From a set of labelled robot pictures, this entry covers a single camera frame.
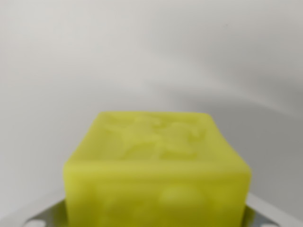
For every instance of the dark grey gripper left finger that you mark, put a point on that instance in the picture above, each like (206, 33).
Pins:
(50, 216)

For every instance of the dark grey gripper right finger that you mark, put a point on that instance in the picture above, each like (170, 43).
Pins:
(258, 218)

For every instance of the yellow embossed cube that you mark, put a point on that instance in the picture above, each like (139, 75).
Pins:
(156, 172)

